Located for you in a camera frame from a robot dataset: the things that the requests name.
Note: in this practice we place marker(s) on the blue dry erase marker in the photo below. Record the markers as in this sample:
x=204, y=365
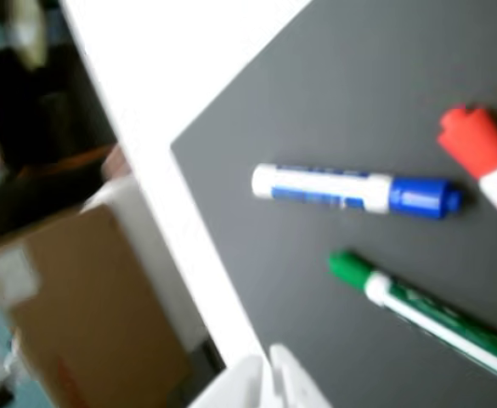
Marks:
x=337, y=191

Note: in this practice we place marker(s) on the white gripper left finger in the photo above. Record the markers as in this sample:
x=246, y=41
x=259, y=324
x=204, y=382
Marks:
x=235, y=387

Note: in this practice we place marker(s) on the brown cardboard box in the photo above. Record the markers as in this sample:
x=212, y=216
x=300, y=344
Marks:
x=95, y=306

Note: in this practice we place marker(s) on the red dry erase marker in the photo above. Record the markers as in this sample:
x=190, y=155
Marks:
x=481, y=144

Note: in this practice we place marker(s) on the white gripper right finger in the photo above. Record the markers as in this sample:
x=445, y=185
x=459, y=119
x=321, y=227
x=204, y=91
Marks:
x=299, y=382

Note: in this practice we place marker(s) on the grey mat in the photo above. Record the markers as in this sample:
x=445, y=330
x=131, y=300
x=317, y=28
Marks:
x=316, y=106

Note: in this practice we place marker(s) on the green dry erase marker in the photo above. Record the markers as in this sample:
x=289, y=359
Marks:
x=422, y=306

